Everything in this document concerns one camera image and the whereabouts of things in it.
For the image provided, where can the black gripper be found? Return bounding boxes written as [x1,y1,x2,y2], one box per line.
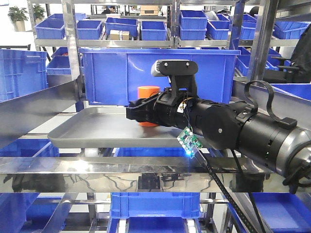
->
[126,91,194,129]

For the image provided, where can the orange cylindrical capacitor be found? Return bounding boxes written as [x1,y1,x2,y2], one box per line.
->
[138,85,160,127]

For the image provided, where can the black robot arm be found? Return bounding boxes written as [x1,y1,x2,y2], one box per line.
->
[126,91,311,182]

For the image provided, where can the cardboard boxes on shelf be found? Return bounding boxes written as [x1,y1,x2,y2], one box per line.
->
[109,30,130,40]

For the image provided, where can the blue bin below shelf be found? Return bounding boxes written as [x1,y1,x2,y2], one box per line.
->
[110,148,200,218]

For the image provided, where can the blue bin right shelf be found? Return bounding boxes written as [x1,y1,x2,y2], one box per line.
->
[271,83,311,100]

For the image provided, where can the large blue plastic bin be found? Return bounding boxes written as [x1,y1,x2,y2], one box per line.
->
[80,48,240,105]

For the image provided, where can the green circuit board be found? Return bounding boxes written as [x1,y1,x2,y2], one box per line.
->
[177,127,203,158]

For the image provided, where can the grey plastic tray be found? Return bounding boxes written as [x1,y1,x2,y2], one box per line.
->
[48,107,181,148]

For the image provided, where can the blue bin top row centre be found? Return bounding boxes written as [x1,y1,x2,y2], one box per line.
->
[141,21,167,41]

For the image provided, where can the blue bin top row tilted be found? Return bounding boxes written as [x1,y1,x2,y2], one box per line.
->
[105,17,138,37]

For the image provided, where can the stacked blue bins top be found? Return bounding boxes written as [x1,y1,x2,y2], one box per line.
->
[179,10,208,40]

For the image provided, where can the blue bin top row left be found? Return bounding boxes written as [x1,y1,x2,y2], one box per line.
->
[35,19,65,39]

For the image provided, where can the large blue crate left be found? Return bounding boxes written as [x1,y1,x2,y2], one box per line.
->
[0,49,48,102]

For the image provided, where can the blue bin lower left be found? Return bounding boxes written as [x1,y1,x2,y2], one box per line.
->
[0,139,59,157]

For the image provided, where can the potted plant left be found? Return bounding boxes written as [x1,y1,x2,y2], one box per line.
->
[8,6,28,32]

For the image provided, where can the blue bin top right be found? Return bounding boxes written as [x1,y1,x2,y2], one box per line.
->
[273,21,310,39]

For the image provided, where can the blue bin lower right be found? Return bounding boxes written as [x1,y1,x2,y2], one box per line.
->
[228,192,311,233]

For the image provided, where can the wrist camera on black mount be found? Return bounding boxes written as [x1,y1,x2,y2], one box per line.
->
[151,59,198,106]

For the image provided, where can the black braided cable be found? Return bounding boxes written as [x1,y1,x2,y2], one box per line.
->
[194,148,265,233]

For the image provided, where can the steel shelf rack frame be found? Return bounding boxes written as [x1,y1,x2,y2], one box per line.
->
[0,0,311,233]

